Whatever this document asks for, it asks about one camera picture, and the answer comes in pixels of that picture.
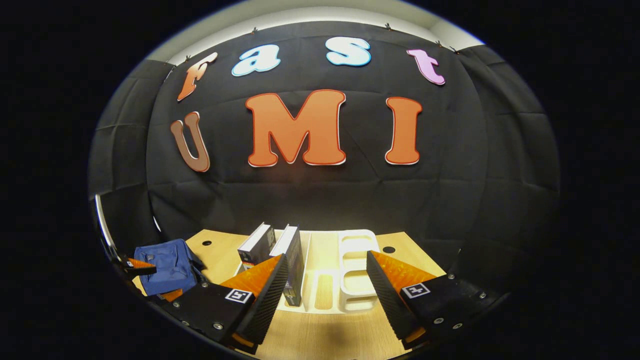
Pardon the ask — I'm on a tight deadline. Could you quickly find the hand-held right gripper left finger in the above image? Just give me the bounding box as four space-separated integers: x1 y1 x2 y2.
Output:
164 252 292 356

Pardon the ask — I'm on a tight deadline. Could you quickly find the white edged dark book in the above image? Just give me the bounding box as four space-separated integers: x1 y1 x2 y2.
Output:
237 222 277 272

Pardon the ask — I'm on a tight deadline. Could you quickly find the blue fabric schoolbag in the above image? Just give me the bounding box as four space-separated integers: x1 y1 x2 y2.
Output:
133 238 207 297

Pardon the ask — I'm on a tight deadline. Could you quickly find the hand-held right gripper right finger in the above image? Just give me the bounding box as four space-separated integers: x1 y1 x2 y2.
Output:
366 249 508 351

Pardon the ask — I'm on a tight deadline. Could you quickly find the white plastic bookshelf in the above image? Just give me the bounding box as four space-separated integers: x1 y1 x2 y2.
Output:
234 228 382 315

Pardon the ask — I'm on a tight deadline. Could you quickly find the dark blue cover book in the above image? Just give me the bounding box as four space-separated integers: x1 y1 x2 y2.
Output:
269 224 305 307

